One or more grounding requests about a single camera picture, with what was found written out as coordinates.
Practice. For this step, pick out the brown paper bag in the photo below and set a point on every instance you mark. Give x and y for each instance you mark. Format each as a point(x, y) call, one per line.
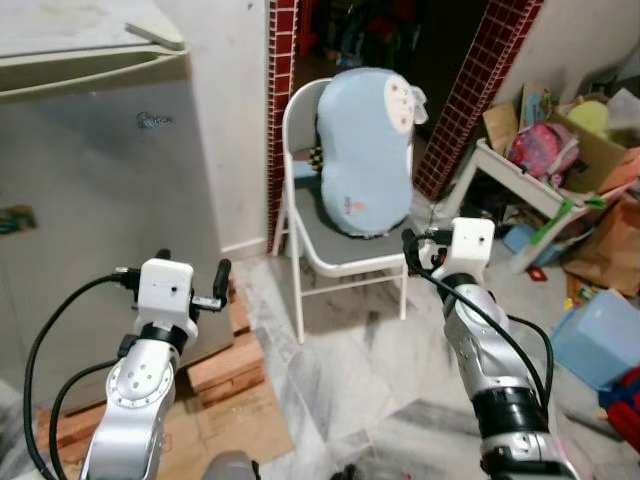
point(615, 245)

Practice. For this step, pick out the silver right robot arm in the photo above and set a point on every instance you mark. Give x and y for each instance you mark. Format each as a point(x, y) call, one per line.
point(490, 350)

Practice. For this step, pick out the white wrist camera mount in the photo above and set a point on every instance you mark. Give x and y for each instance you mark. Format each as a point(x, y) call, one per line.
point(165, 295)
point(470, 245)

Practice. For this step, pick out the colourful fridge sticker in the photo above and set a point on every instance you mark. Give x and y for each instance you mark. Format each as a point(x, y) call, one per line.
point(15, 218)

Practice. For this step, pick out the open brown cardboard box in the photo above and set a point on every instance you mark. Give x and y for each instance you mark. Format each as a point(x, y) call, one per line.
point(600, 155)

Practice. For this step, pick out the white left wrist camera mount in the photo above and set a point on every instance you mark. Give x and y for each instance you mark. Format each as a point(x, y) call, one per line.
point(165, 295)

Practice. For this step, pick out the light blue plastic box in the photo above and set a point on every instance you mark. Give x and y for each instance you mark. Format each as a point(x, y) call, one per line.
point(600, 340)

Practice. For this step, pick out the red and blue toy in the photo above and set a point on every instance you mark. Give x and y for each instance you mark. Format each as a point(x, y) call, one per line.
point(625, 405)

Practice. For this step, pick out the red tiled pillar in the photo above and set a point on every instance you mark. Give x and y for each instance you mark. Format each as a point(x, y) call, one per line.
point(475, 90)
point(283, 100)

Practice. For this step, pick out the light blue pillow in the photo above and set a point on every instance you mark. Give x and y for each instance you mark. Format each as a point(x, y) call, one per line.
point(365, 150)

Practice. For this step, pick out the pink bag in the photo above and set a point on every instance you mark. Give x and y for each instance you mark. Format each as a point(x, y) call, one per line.
point(545, 150)

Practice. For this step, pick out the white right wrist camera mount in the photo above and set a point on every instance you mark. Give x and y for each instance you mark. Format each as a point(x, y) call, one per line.
point(470, 245)

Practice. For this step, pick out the white metal folding chair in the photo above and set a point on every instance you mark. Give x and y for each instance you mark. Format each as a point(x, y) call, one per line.
point(345, 252)

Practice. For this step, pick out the silver fridge door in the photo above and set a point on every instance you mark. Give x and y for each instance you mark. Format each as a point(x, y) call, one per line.
point(100, 200)

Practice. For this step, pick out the flat brown cardboard sheet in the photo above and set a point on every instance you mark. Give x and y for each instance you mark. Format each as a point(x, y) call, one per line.
point(240, 430)

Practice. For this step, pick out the grey robot left leg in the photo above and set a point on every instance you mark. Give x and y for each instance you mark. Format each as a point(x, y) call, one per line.
point(230, 467)

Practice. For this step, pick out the yellow green soft item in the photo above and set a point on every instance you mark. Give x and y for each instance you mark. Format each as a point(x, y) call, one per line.
point(590, 115)

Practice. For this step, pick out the white low table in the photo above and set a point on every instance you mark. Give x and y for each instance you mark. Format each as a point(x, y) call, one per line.
point(500, 167)

